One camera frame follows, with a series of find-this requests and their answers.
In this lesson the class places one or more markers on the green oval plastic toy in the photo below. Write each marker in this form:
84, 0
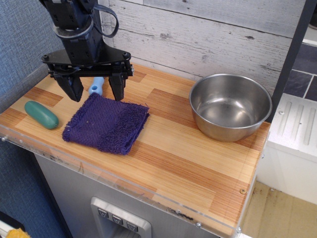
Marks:
41, 114

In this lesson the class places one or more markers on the purple terry cloth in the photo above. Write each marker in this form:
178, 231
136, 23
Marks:
107, 125

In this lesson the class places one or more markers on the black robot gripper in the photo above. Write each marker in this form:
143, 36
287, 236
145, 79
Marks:
85, 54

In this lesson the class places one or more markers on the silver dispenser button panel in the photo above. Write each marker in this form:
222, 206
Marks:
114, 222

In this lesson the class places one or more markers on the grey toy fridge cabinet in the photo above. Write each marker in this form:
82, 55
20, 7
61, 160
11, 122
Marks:
73, 192

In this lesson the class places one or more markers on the stainless steel pot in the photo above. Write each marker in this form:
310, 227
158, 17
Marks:
229, 107

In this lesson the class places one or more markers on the white toy sink unit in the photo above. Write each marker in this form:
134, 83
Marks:
289, 163

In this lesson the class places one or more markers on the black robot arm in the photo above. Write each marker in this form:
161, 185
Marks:
77, 23

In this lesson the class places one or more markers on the dark vertical post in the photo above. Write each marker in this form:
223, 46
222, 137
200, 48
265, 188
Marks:
296, 42

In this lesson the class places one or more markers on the light blue utensil handle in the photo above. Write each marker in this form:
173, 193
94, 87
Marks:
97, 86

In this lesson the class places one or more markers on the yellow object at corner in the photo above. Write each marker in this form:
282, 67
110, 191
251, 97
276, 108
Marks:
17, 233

